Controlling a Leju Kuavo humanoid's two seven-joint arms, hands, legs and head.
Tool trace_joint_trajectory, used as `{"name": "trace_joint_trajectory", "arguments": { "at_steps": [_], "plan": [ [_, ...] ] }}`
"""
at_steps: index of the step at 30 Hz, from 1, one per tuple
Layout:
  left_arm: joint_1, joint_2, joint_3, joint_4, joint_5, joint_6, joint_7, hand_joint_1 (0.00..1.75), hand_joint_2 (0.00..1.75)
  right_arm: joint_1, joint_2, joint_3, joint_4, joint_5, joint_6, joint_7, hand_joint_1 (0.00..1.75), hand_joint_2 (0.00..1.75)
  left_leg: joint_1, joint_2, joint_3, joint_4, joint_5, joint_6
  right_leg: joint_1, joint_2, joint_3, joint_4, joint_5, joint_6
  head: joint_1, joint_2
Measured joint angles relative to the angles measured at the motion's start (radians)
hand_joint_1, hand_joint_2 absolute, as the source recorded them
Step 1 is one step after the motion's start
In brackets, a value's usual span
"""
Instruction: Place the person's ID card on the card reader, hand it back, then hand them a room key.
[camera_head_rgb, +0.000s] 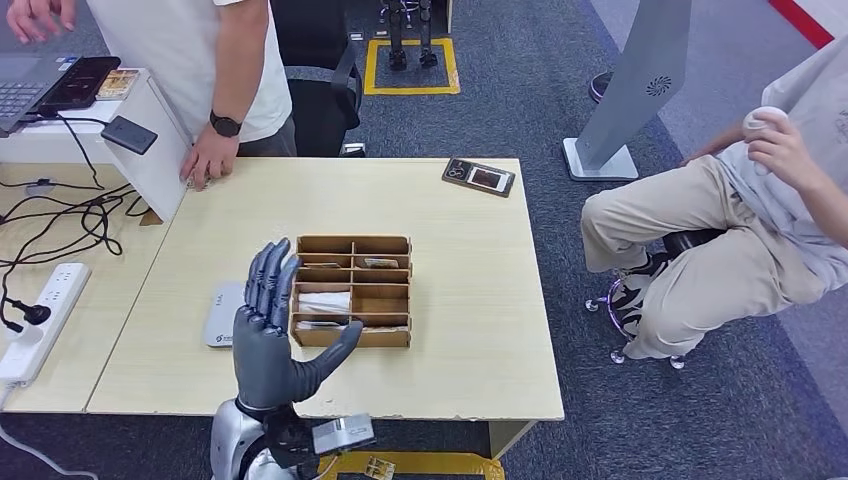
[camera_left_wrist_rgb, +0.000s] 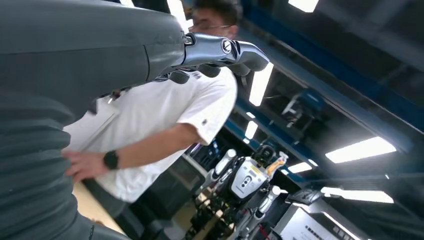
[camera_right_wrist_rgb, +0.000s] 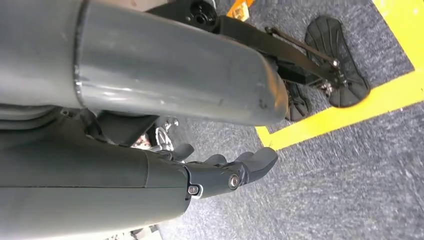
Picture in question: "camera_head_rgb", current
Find wooden card organizer box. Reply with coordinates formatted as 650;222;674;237
290;233;413;350

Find white power plug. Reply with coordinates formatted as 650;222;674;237
3;323;42;347

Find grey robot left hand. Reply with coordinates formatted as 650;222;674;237
231;238;364;412

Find beige table leg panel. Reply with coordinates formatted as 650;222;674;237
488;419;539;461

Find person's right hand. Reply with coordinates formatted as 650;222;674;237
5;0;77;46

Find white power strip cable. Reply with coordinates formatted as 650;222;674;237
0;380;101;480

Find black smartphone with case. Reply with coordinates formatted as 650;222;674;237
442;157;517;199

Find person's left hand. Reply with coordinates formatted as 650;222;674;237
745;109;823;190
180;124;240;192

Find black shoe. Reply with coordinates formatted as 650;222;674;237
588;70;615;105

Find tangled black cables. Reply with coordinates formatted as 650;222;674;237
0;178;154;333

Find yellow floor tape square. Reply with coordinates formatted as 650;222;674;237
362;37;462;97

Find black stool chrome base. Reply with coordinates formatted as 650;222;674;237
585;228;730;371

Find person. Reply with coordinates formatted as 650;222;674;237
581;36;848;362
5;0;298;192

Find yellow card stack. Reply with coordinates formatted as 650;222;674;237
95;68;142;102

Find yellow floor tape strip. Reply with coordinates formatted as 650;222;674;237
317;450;506;480

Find black wristwatch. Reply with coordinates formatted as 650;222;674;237
209;109;243;139

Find black charging cable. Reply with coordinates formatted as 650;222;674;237
26;109;111;190

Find black power plug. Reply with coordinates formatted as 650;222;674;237
5;296;53;326

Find black office chair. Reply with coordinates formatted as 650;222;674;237
270;0;364;159

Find grey laptop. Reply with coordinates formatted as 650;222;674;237
0;52;82;134

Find small black box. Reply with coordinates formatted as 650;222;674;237
100;115;159;156

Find white card stack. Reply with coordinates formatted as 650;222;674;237
298;291;353;315

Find grey kiosk stand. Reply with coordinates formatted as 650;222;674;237
561;0;694;183

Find white black humanoid robot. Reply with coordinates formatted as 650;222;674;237
379;0;441;73

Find white paper cup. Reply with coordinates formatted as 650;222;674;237
741;105;790;134

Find white power strip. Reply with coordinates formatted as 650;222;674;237
0;262;93;386

